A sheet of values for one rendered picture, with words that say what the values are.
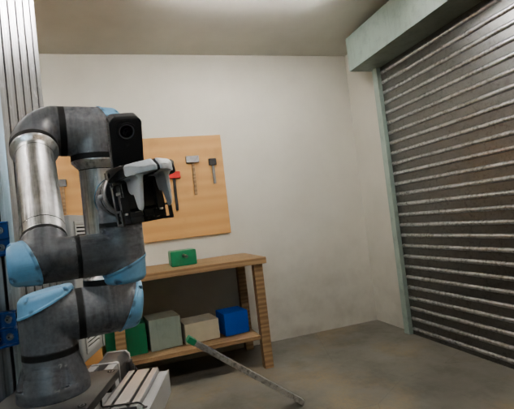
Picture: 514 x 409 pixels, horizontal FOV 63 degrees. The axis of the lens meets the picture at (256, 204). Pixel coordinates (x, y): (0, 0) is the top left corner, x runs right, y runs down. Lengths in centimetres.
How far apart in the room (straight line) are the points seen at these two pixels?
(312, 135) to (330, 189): 57
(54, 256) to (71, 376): 37
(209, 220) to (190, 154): 61
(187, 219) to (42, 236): 302
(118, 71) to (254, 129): 130
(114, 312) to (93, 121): 44
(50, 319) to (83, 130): 42
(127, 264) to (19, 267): 16
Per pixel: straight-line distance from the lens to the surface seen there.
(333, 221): 422
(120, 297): 103
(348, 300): 434
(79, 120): 105
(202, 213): 378
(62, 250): 76
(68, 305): 103
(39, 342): 103
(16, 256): 76
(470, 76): 324
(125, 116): 63
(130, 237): 77
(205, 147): 386
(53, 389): 104
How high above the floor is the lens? 115
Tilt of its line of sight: 2 degrees up
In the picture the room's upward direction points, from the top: 7 degrees counter-clockwise
